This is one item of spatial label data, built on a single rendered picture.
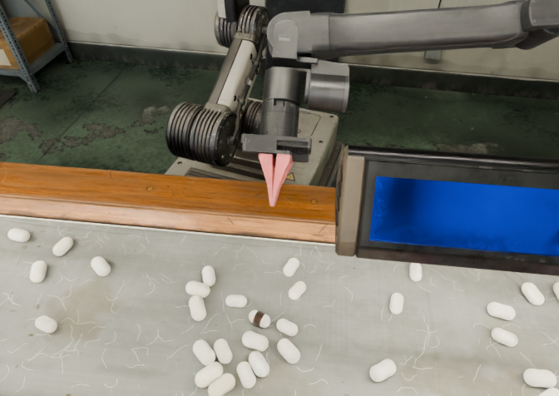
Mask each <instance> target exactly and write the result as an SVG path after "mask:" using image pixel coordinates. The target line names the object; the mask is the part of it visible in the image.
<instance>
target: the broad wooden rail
mask: <svg viewBox="0 0 559 396"><path fill-rule="evenodd" d="M335 188H336V187H326V186H305V185H294V184H283V185H282V186H281V188H280V191H279V196H278V199H277V201H276V205H275V206H270V202H269V195H268V188H267V183H266V182H261V181H240V180H228V179H224V180H219V179H215V178H207V177H196V176H175V175H164V174H153V173H142V172H131V171H110V170H99V169H88V168H77V167H66V166H45V165H34V164H23V163H12V162H1V161H0V215H12V216H21V217H32V218H41V219H50V220H69V221H78V222H88V223H97V224H107V225H125V226H135V227H145V228H154V229H163V230H182V231H191V232H201V233H211V234H220V235H238V236H248V237H258V238H267V239H277V240H295V241H304V242H314V243H324V244H333V245H335Z"/></svg>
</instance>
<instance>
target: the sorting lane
mask: <svg viewBox="0 0 559 396"><path fill-rule="evenodd" d="M13 228H18V229H21V230H27V231H28V232H29V233H30V238H29V240H27V241H25V242H19V241H15V240H11V239H9V237H8V235H7V234H8V232H9V231H10V230H11V229H13ZM64 237H70V238H72V239H73V246H72V247H71V249H70V250H68V251H67V252H66V253H65V254H64V255H61V256H57V255H54V254H53V251H52V249H53V247H54V246H55V245H56V244H57V243H58V242H59V241H60V240H61V239H63V238H64ZM97 256H100V257H102V258H104V259H105V261H106V262H107V263H108V264H109V266H110V267H111V271H110V273H109V274H108V275H106V276H99V275H98V274H97V273H96V271H95V270H94V269H93V268H92V265H91V262H92V260H93V259H94V258H95V257H97ZM291 258H296V259H297V260H298V261H299V267H298V269H297V270H296V271H295V272H294V274H293V275H292V276H286V275H285V274H284V272H283V269H284V267H285V265H286V264H287V263H288V261H289V259H291ZM39 260H41V261H44V262H45V263H46V264H47V272H46V275H45V278H44V280H43V281H41V282H39V283H34V282H32V281H31V280H30V273H31V268H32V265H33V264H34V263H35V262H36V261H39ZM410 264H411V263H407V262H397V261H388V260H371V259H361V258H357V257H356V256H355V255H354V256H353V257H349V256H340V255H337V254H336V253H335V245H333V244H324V243H314V242H304V241H295V240H277V239H267V238H258V237H248V236H238V235H220V234H211V233H201V232H191V231H182V230H163V229H154V228H145V227H135V226H125V225H107V224H97V223H88V222H78V221H69V220H50V219H41V218H32V217H21V216H12V215H0V396H209V395H208V387H209V386H207V387H205V388H200V387H198V386H197V385H196V384H195V376H196V374H197V373H198V372H199V371H200V370H202V369H203V368H204V367H206V366H207V365H203V364H202V363H201V362H200V361H199V360H198V358H197V357H196V356H195V354H194V352H193V345H194V343H195V342H196V341H197V340H201V339H202V340H204V341H206V342H207V344H208V345H209V346H210V347H211V348H212V349H213V350H214V343H215V341H216V340H217V339H224V340H226V341H227V343H228V345H229V347H230V350H231V353H232V355H233V356H232V360H231V361H230V362H229V363H228V364H222V363H221V362H220V361H219V360H218V358H217V355H216V352H215V350H214V352H215V361H214V362H218V363H220V364H221V365H222V367H223V374H232V375H233V376H234V377H235V386H234V388H233V389H232V390H231V391H229V392H228V393H226V394H224V395H223V396H539V395H540V394H541V393H543V392H544V391H546V390H547V389H549V388H543V387H532V386H530V385H529V384H527V383H526V381H525V380H524V378H523V374H524V372H525V371H526V370H527V369H545V370H549V371H551V372H552V373H554V375H555V376H556V378H557V384H556V385H555V386H554V387H553V388H555V389H559V300H558V298H557V297H556V295H555V293H554V291H553V285H554V284H555V283H556V282H559V276H554V275H536V274H526V273H517V272H507V271H498V270H480V269H471V268H462V267H452V266H443V265H425V264H420V265H421V267H422V279H421V280H420V281H413V280H411V279H410V277H409V266H410ZM206 266H211V267H212V268H213V269H214V271H215V283H214V284H213V285H212V286H209V287H210V293H209V294H208V296H206V297H205V298H202V299H203V300H204V305H205V310H206V316H205V318H204V319H203V320H201V321H196V320H194V319H192V317H191V314H190V307H189V300H190V298H191V297H192V296H194V295H189V294H188V293H187V292H186V285H187V284H188V283H189V282H190V281H193V280H194V281H197V282H201V283H204V282H203V278H202V270H203V268H204V267H206ZM298 281H303V282H304V283H305V284H306V291H305V292H304V293H303V294H302V295H301V296H300V297H299V298H298V299H291V298H290V297H289V290H290V289H291V288H292V287H293V286H294V284H295V283H296V282H298ZM526 282H530V283H533V284H534V285H535V286H536V287H537V288H538V289H539V291H540V292H541V293H542V294H543V296H544V303H543V304H541V305H534V304H531V303H530V302H529V300H528V299H527V297H526V296H525V295H524V294H523V293H522V285H523V284H524V283H526ZM394 293H400V294H401V295H402V296H403V310H402V312H401V313H400V314H394V313H392V312H391V310H390V308H389V306H390V300H391V296H392V294H394ZM228 295H243V296H244V297H245V298H246V299H247V303H246V305H245V306H244V307H242V308H237V307H230V306H228V305H227V304H226V302H225V299H226V297H227V296H228ZM492 302H497V303H499V304H504V305H509V306H511V307H513V308H514V310H515V313H516V315H515V317H514V319H511V320H505V319H501V318H498V317H493V316H491V315H490V314H489V313H488V312H487V306H488V305H489V304H490V303H492ZM255 309H256V310H259V311H261V312H263V313H265V314H267V315H268V316H269V317H270V325H269V326H268V327H266V328H262V327H259V326H257V325H255V324H253V323H251V322H250V320H249V314H250V312H251V311H252V310H255ZM43 315H45V316H47V317H49V318H51V319H54V320H55V321H56V322H57V329H56V330H55V331H54V332H52V333H46V332H43V331H42V330H40V329H38V328H37V327H36V325H35V322H36V319H37V318H38V317H40V316H43ZM279 319H287V320H288V321H290V322H292V323H294V324H296V325H297V327H298V333H297V334H296V335H295V336H288V335H287V334H285V333H283V332H281V331H279V330H278V329H277V326H276V325H277V322H278V320H279ZM495 328H501V329H505V330H506V331H509V332H511V333H513V334H515V335H516V336H517V340H518V341H517V345H515V346H513V347H510V346H507V345H505V344H501V343H499V342H497V341H496V340H494V339H493V338H492V335H491V332H492V330H493V329H495ZM247 331H253V332H255V333H257V334H261V335H264V336H265V337H266V338H267V339H268V341H269V346H268V348H267V349H266V350H265V351H262V352H260V353H262V355H263V356H264V358H265V360H266V362H267V364H268V365H269V367H270V371H269V373H268V374H267V375H266V376H265V377H263V378H261V377H258V376H257V375H256V374H255V372H254V370H253V369H252V368H251V369H252V371H253V373H254V375H255V378H256V382H255V385H254V386H253V387H252V388H250V389H247V388H245V387H244V386H243V385H242V383H241V381H240V377H239V375H238V374H237V366H238V364H239V363H241V362H247V363H249V356H250V353H252V352H253V351H257V350H255V349H251V348H248V347H245V346H244V345H243V343H242V336H243V334H244V333H245V332H247ZM281 339H288V340H289V341H290V342H291V343H292V344H293V345H294V346H295V347H296V348H297V349H298V351H299V352H300V358H299V361H298V362H297V363H295V364H291V363H289V362H288V361H287V360H286V359H285V358H284V357H283V356H282V354H281V353H280V352H279V350H278V349H277V344H278V343H279V341H280V340H281ZM384 359H391V360H392V361H393V362H394V363H395V365H396V372H395V374H394V375H392V376H390V377H388V378H386V379H385V380H383V381H382V382H375V381H373V380H372V379H371V377H370V374H369V370H370V369H371V367H372V366H374V365H375V364H378V363H380V362H381V361H383V360H384ZM223 374H222V375H223ZM222 375H221V376H222Z"/></svg>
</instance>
